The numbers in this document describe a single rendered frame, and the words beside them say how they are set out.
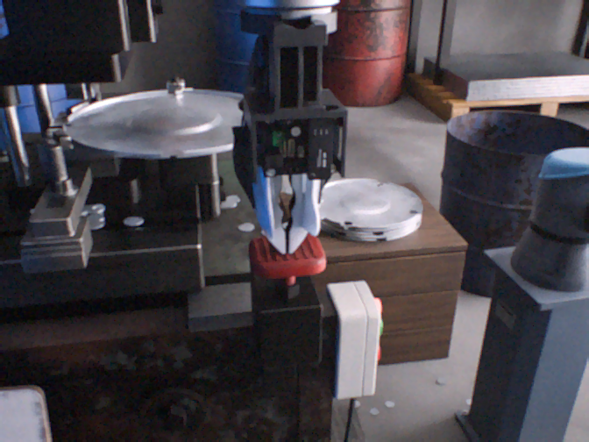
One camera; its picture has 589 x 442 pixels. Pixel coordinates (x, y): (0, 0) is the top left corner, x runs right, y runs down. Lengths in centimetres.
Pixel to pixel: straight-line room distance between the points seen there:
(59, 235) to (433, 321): 108
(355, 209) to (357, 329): 79
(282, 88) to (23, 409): 45
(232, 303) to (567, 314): 68
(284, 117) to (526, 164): 131
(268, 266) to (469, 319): 131
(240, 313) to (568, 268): 65
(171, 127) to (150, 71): 342
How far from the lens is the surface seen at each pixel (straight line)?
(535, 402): 126
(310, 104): 43
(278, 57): 40
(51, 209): 66
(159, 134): 77
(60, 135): 77
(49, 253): 64
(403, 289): 143
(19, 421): 71
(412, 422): 143
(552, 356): 120
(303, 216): 51
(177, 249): 65
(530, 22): 482
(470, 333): 173
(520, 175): 169
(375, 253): 135
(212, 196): 81
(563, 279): 111
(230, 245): 77
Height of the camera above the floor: 102
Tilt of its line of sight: 28 degrees down
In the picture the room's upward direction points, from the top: straight up
